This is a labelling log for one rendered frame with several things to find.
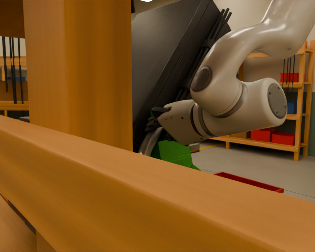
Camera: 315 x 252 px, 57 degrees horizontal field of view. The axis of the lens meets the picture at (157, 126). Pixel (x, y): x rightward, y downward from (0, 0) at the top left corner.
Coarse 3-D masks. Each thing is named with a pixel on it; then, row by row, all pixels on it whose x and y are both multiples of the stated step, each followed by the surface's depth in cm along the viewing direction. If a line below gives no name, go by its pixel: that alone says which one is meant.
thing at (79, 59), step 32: (32, 0) 38; (64, 0) 31; (96, 0) 33; (128, 0) 36; (32, 32) 39; (64, 32) 31; (96, 32) 34; (128, 32) 37; (32, 64) 40; (64, 64) 32; (96, 64) 34; (128, 64) 37; (32, 96) 41; (64, 96) 33; (96, 96) 34; (128, 96) 37; (64, 128) 33; (96, 128) 35; (128, 128) 38
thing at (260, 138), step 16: (304, 48) 507; (304, 64) 513; (240, 80) 650; (288, 80) 535; (304, 80) 552; (288, 112) 539; (240, 144) 672; (256, 144) 585; (272, 144) 565; (288, 144) 546; (304, 144) 553
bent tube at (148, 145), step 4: (148, 120) 74; (160, 128) 72; (148, 132) 72; (152, 132) 71; (156, 132) 71; (160, 132) 72; (148, 136) 71; (152, 136) 70; (156, 136) 71; (144, 140) 70; (148, 140) 70; (152, 140) 70; (156, 140) 71; (144, 144) 69; (148, 144) 69; (152, 144) 70; (140, 148) 69; (144, 148) 69; (148, 148) 69; (152, 148) 70; (140, 152) 69; (144, 152) 68; (148, 152) 69
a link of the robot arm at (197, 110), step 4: (196, 104) 58; (196, 108) 57; (200, 108) 56; (196, 112) 57; (200, 112) 56; (196, 116) 57; (200, 116) 56; (196, 120) 57; (200, 120) 56; (196, 124) 57; (200, 124) 56; (204, 124) 56; (196, 128) 58; (200, 128) 57; (204, 128) 56; (200, 132) 58; (204, 132) 57; (208, 132) 57; (204, 136) 58; (208, 136) 58; (212, 136) 58; (216, 136) 58
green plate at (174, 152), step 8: (160, 144) 76; (168, 144) 78; (176, 144) 80; (152, 152) 79; (160, 152) 75; (168, 152) 77; (176, 152) 79; (184, 152) 81; (168, 160) 77; (176, 160) 79; (184, 160) 80
